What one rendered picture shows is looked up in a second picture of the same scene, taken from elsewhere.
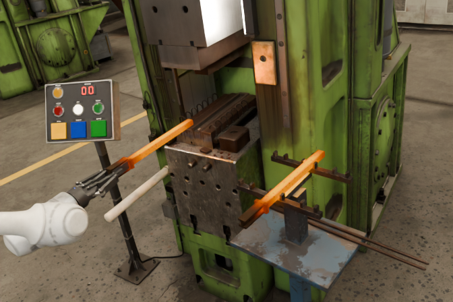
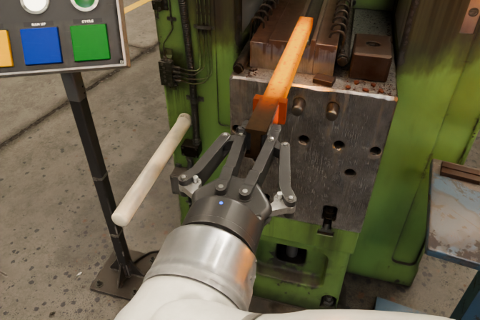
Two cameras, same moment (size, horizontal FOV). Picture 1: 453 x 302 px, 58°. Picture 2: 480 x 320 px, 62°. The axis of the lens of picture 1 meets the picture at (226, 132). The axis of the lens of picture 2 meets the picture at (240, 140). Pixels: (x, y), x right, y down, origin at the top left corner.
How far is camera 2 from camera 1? 1.09 m
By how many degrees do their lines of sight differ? 21
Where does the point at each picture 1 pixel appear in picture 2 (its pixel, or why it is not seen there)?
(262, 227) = (459, 211)
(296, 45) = not seen: outside the picture
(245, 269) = (340, 264)
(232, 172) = (386, 116)
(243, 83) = not seen: outside the picture
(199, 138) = (307, 58)
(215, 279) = (276, 278)
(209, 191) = (314, 153)
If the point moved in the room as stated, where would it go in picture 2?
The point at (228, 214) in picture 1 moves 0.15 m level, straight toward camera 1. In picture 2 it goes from (343, 188) to (381, 230)
